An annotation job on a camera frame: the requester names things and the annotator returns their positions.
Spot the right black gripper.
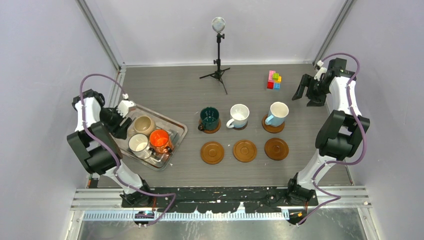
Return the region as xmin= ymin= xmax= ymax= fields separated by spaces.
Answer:
xmin=292 ymin=73 xmax=331 ymax=107

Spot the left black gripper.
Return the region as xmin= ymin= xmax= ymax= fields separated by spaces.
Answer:
xmin=99 ymin=106 xmax=132 ymax=140

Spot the beige mug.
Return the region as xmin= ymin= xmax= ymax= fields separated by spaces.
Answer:
xmin=133 ymin=115 xmax=157 ymax=136

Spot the grey speckled mug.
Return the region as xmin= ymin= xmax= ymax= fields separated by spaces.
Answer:
xmin=128 ymin=133 xmax=153 ymax=160

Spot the light blue mug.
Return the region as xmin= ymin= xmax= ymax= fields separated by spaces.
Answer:
xmin=264 ymin=101 xmax=290 ymax=127

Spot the orange glass mug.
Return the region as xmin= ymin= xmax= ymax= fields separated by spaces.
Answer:
xmin=149 ymin=129 xmax=174 ymax=154

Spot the brown wooden coaster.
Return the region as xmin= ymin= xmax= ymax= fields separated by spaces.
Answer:
xmin=261 ymin=114 xmax=286 ymax=134
xmin=200 ymin=141 xmax=225 ymax=165
xmin=232 ymin=139 xmax=258 ymax=163
xmin=264 ymin=137 xmax=289 ymax=161
xmin=201 ymin=120 xmax=222 ymax=134

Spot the white mug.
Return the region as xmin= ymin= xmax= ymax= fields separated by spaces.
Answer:
xmin=226 ymin=103 xmax=250 ymax=129

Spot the dark green mug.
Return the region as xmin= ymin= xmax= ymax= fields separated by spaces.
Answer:
xmin=198 ymin=106 xmax=220 ymax=131

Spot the dark walnut coaster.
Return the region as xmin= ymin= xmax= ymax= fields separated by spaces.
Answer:
xmin=233 ymin=122 xmax=248 ymax=131

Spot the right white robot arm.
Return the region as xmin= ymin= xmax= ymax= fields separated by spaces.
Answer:
xmin=285 ymin=57 xmax=370 ymax=205

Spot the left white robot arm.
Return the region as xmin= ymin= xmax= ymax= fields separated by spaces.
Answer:
xmin=66 ymin=89 xmax=154 ymax=207

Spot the colourful toy block stack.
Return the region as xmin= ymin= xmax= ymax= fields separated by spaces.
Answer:
xmin=266 ymin=70 xmax=282 ymax=91

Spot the metal tray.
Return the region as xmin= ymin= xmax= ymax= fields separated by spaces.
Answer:
xmin=113 ymin=105 xmax=188 ymax=171

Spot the black tripod stand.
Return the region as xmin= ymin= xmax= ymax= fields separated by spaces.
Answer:
xmin=199 ymin=16 xmax=231 ymax=95

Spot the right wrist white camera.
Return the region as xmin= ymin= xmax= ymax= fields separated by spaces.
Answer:
xmin=313 ymin=60 xmax=327 ymax=81

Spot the aluminium frame rail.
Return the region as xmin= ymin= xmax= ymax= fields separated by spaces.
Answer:
xmin=71 ymin=186 xmax=372 ymax=221

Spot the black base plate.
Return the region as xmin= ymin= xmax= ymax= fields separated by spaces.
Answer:
xmin=121 ymin=186 xmax=319 ymax=215

